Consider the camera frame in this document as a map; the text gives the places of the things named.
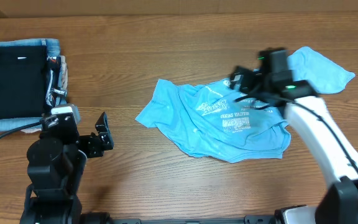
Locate light blue printed t-shirt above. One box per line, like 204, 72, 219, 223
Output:
135, 46, 356, 164

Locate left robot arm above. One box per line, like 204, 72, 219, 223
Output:
20, 113, 114, 224

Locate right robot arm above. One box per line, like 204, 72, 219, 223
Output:
229, 48, 358, 224

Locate folded black printed garment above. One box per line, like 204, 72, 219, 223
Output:
44, 56, 68, 113

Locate folded blue jeans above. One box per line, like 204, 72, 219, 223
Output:
0, 39, 61, 132

